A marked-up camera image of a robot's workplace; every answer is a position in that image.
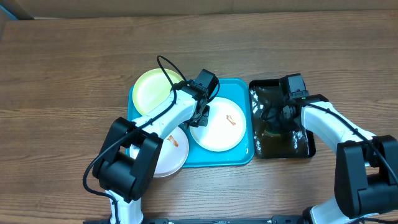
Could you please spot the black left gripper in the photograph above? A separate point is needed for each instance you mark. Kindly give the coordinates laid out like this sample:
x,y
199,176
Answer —
x,y
203,122

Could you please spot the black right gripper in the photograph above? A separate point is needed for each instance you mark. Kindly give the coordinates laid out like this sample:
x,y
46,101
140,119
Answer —
x,y
277,114

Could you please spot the white plate with sauce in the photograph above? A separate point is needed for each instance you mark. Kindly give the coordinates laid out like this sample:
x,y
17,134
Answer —
x,y
225,129

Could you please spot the yellow plate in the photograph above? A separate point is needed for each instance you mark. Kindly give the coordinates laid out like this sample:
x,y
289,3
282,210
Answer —
x,y
150,90

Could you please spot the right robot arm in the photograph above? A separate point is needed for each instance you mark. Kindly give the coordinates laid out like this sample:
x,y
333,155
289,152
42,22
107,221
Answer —
x,y
366,164

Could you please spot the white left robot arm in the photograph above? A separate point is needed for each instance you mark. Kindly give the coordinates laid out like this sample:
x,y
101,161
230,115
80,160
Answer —
x,y
126,163

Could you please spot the black water tray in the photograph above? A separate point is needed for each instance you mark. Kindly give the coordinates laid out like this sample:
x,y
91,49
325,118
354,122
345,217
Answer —
x,y
273,137

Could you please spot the teal plastic tray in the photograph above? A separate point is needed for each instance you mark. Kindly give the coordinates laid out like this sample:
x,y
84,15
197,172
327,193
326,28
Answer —
x,y
236,90

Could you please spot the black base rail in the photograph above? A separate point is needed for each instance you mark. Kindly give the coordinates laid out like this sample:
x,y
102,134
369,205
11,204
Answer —
x,y
276,219

